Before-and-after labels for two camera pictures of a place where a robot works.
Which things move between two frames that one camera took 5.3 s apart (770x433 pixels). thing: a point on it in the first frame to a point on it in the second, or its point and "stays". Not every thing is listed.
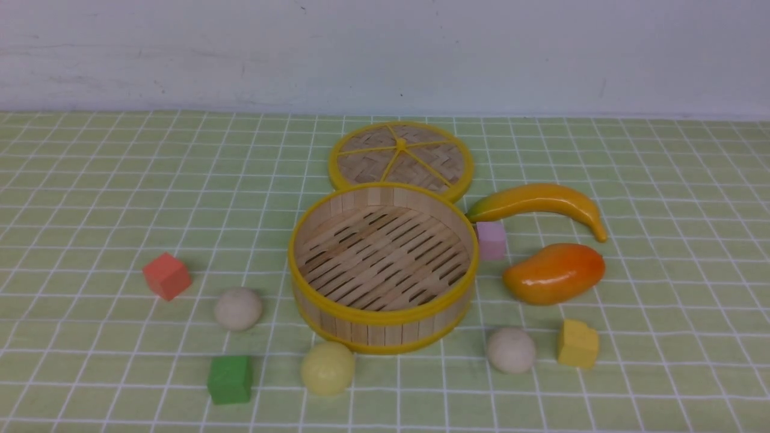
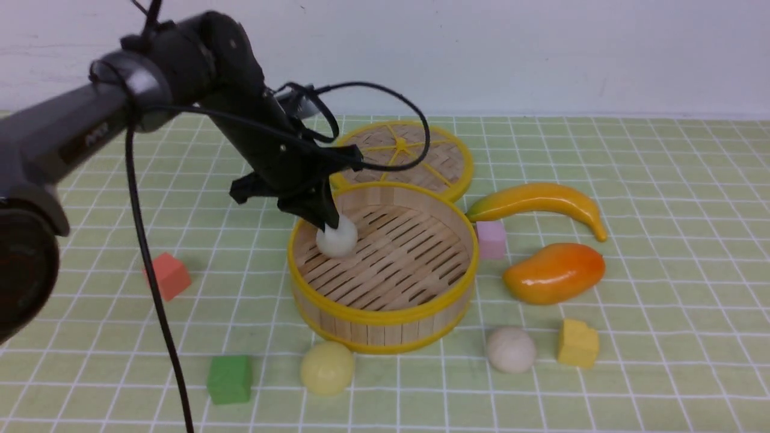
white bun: x=511 y=350 stays
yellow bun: x=328 y=368 stays
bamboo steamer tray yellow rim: x=382 y=268 stays
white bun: x=238 y=309 to x=339 y=242
